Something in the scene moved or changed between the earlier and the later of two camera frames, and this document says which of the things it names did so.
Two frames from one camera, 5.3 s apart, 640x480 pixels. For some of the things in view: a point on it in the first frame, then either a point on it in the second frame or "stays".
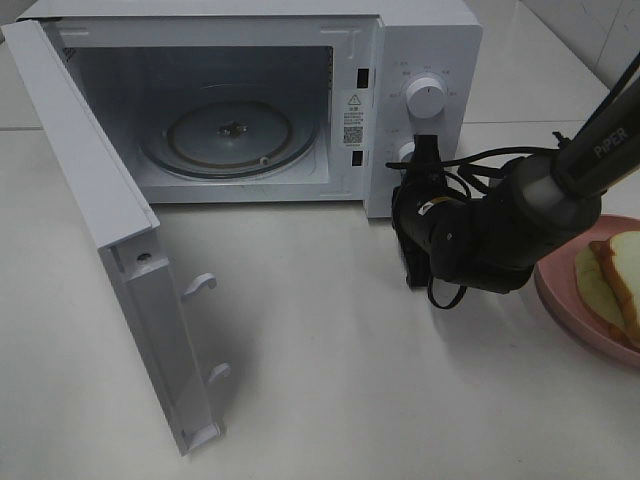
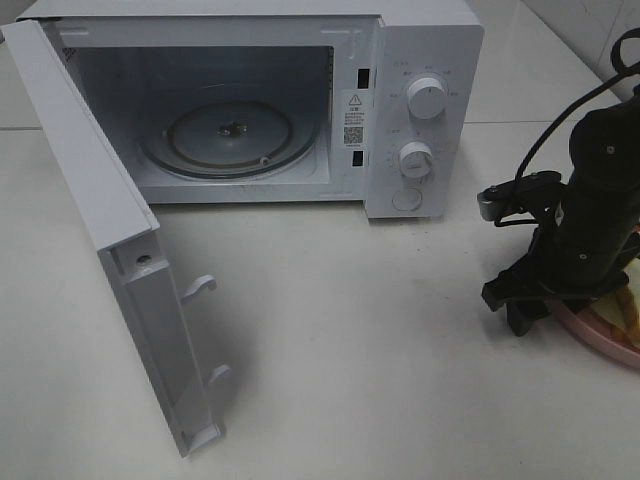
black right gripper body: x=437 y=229 -> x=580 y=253
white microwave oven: x=273 y=101 stays
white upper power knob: x=426 y=97 stays
